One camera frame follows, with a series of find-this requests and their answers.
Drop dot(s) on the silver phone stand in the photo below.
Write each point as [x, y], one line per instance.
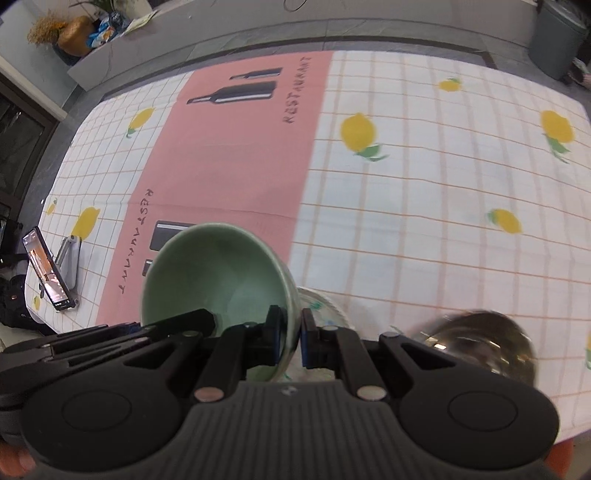
[71, 263]

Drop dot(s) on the pale paper sheet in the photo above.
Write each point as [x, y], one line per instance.
[138, 22]

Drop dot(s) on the brown vase with dried flowers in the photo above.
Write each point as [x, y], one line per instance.
[76, 34]

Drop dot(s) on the grey trash bin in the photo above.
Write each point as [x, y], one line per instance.
[558, 41]

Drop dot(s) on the dried yellow plant bunch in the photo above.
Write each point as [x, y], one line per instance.
[44, 28]

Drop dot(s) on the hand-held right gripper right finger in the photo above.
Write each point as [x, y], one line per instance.
[305, 347]

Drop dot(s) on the blue snack bag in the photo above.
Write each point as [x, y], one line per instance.
[104, 30]

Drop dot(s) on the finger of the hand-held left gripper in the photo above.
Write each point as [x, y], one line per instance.
[184, 323]
[92, 333]

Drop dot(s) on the green ceramic bowl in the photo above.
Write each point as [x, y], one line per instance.
[217, 272]

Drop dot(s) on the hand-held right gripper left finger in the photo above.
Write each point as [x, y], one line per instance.
[276, 342]

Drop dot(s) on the flower print glass plate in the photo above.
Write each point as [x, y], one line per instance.
[323, 304]

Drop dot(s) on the dark glass cabinet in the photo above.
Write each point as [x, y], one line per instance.
[18, 147]

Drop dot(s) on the black smartphone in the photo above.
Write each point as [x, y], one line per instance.
[46, 272]

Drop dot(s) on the black bag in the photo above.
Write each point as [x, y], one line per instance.
[18, 304]

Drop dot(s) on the person's left hand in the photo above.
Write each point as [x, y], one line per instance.
[16, 461]

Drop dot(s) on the lemon checkered tablecloth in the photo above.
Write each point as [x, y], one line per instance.
[438, 230]

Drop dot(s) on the orange steel-lined bowl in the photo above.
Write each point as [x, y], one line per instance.
[485, 341]

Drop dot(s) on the pink bottle print cloth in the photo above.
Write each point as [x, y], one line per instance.
[240, 161]

